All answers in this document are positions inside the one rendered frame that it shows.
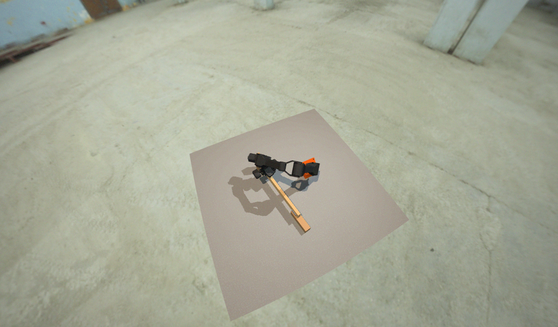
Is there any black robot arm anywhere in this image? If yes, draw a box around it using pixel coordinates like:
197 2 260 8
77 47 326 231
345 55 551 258
247 153 320 178

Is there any long tan wooden rail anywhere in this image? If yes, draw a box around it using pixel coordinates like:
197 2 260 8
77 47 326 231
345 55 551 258
266 175 300 218

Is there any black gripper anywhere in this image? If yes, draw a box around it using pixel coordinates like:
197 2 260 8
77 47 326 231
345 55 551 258
252 166 268 179

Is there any brown wooden post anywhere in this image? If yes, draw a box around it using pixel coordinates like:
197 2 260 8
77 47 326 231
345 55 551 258
256 167 311 233

